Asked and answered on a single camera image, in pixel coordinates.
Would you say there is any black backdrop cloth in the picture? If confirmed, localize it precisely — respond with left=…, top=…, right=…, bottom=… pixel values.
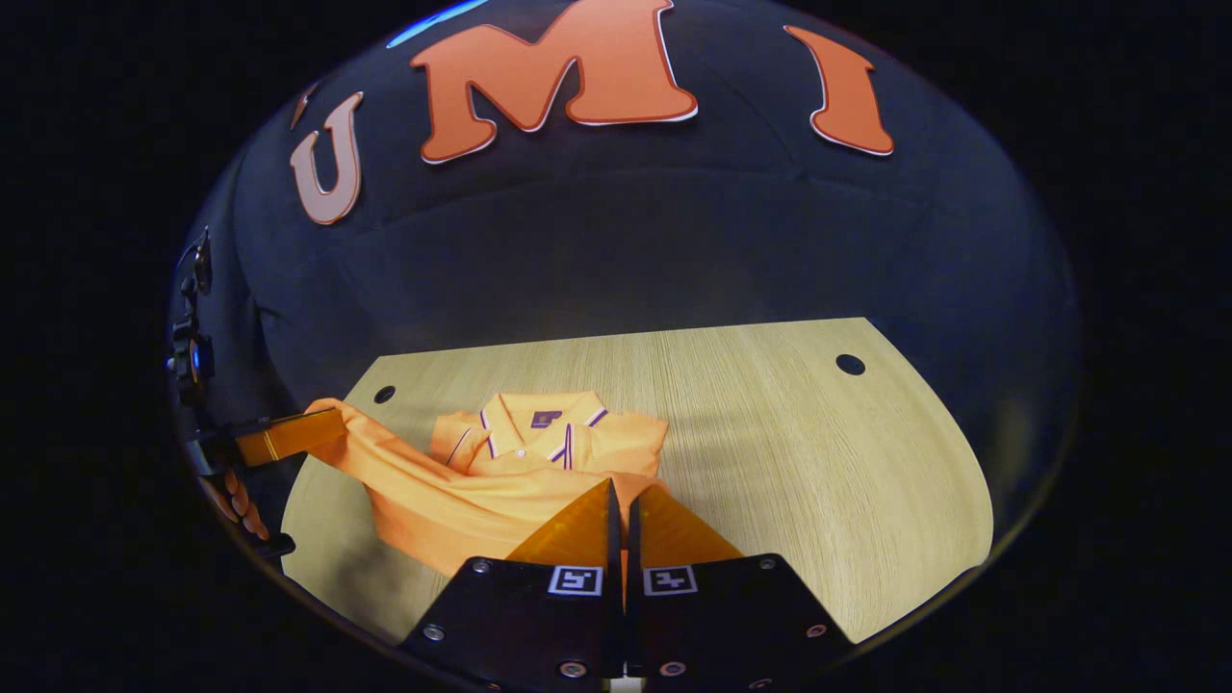
left=167, top=0, right=1081, bottom=468

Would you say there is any orange polo T-shirt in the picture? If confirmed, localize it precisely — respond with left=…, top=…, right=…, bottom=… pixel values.
left=305, top=389, right=671, bottom=580

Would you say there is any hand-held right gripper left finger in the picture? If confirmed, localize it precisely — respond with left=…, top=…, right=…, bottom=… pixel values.
left=398, top=477, right=628, bottom=682

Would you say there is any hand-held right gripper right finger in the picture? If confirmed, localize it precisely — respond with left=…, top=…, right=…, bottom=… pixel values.
left=625, top=483, right=856, bottom=690

